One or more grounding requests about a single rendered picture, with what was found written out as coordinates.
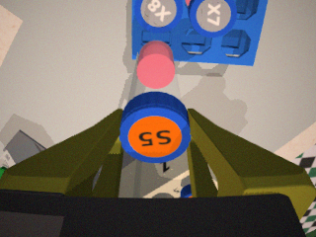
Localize blue-capped tube with grey dot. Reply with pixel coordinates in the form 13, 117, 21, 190
134, 0, 183, 34

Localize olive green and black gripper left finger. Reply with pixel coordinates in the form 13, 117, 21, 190
0, 109, 123, 198

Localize blue sample tube rack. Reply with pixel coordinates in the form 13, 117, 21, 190
132, 0, 268, 66

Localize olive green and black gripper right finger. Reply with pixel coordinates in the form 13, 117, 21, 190
187, 109, 316, 220

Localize sample tube with blue cap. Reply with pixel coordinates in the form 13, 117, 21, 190
180, 175, 192, 198

